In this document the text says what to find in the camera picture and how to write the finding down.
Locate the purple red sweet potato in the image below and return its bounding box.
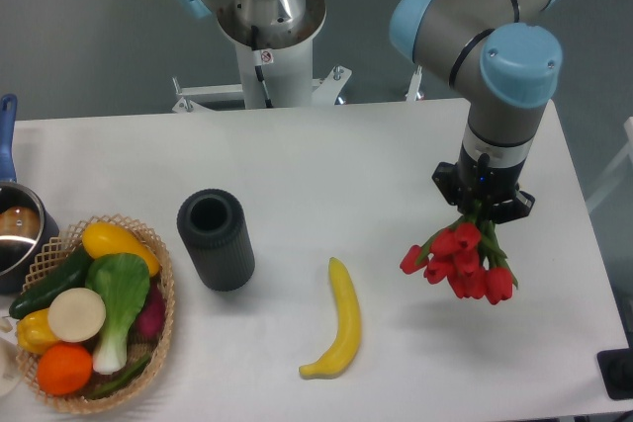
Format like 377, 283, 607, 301
135, 285, 165, 338

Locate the green bean pod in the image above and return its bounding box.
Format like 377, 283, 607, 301
86, 354, 151, 400

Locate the white frame at right edge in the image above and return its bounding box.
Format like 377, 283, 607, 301
586, 117, 632, 214

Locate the cream round radish slice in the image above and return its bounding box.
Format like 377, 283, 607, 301
47, 288, 106, 343

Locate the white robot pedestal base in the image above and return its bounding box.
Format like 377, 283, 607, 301
172, 0, 352, 113

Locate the green bok choy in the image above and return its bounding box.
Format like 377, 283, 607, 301
85, 253, 149, 375

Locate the orange fruit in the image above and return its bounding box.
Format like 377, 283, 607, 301
37, 342, 93, 396

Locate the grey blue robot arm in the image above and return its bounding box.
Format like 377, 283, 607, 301
178, 0, 563, 224

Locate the black device at table edge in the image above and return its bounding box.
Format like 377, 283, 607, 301
596, 348, 632, 400

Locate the dark green cucumber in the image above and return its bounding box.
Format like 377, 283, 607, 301
9, 245, 93, 320

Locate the black cable on pedestal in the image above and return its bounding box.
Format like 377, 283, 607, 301
249, 25, 274, 109

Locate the yellow squash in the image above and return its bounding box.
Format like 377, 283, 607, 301
81, 221, 161, 277

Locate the dark grey ribbed vase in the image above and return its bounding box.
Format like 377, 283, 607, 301
177, 189, 255, 292

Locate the white table leg bracket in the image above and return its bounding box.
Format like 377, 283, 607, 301
406, 65, 425, 102

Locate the yellow bell pepper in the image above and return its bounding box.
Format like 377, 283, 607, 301
17, 308, 60, 355

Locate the blue handled saucepan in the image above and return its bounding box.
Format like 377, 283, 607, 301
1, 94, 59, 295

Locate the yellow banana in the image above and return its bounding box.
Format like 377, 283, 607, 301
299, 257, 363, 380

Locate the red tulip bouquet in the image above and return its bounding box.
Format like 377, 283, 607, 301
400, 201, 518, 305

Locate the woven wicker basket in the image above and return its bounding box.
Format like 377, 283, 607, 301
16, 214, 175, 415

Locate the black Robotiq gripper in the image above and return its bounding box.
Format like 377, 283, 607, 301
432, 160, 535, 223

